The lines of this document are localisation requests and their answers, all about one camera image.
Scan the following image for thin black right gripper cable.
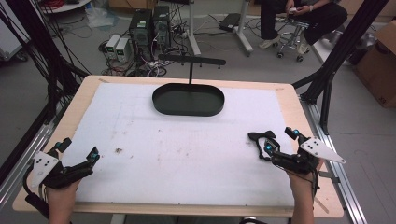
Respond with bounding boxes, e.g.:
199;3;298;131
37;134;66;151
311;173;321;202

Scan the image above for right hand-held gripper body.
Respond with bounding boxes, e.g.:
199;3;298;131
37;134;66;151
270;135;347;175

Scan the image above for computer towers on floor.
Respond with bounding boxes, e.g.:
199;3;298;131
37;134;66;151
97;6;191;78

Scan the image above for chrome wheeled stool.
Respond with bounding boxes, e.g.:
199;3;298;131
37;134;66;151
276;17;311;63

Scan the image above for slim black computer tower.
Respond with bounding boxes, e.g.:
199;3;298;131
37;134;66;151
151;5;172;52

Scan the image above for brown cardboard box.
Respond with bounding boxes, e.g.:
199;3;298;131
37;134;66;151
354;20;396;109

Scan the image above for person's right hand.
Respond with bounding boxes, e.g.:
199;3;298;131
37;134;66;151
285;158;325;200

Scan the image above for person's left hand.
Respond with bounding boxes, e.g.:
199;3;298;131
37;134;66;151
46;179;82;209

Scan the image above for grey wheeled case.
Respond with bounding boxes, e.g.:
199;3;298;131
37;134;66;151
0;12;30;63

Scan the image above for white power supply unit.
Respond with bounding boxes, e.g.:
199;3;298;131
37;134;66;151
104;34;121;61
114;37;131;63

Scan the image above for white table mat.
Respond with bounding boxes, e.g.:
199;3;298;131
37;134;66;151
74;81;296;209

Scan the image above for black metal frame strut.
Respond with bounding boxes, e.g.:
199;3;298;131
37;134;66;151
0;0;90;125
291;0;390;135

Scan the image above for clear plastic bag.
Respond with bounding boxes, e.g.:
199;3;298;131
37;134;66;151
84;5;120;31

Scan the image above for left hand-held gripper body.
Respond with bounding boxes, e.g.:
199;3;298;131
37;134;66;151
30;148;94;189

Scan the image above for round white table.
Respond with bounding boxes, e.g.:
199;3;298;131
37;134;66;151
39;0;92;15

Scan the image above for white desk leg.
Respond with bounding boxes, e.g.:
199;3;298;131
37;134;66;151
186;0;203;57
235;0;255;58

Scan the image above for aluminium rail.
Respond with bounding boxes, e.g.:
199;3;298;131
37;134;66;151
0;98;68;208
298;92;370;224

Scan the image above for flat black box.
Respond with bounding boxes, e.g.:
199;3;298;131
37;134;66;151
218;12;241;33

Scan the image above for black hanger stand with tray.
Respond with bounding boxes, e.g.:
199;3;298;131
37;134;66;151
151;53;227;118

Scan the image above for large black computer tower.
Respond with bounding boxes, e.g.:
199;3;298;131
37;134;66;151
128;8;154;61

